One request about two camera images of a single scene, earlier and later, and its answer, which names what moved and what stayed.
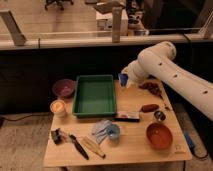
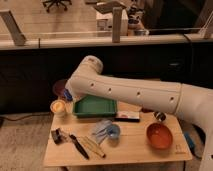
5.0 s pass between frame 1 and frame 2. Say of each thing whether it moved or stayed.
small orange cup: stayed
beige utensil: stayed
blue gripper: moved
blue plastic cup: stayed
